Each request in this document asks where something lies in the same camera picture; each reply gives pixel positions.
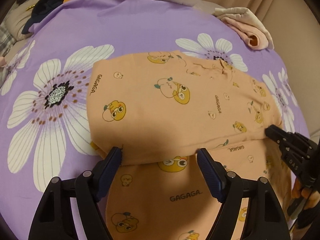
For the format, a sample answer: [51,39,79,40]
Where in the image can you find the person's right hand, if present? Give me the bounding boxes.
[292,178,320,210]

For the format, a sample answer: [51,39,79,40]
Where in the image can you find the dark navy garment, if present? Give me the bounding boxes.
[22,0,63,35]

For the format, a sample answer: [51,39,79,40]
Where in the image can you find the grey plaid pillow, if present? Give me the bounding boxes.
[0,23,16,57]

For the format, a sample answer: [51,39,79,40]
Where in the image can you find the purple floral bed sheet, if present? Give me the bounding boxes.
[1,0,307,239]

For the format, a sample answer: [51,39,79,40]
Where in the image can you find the orange cartoon print baby garment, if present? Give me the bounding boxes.
[87,51,291,239]

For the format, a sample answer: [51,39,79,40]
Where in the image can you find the folded pink beige clothes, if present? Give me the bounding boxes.
[213,7,274,50]

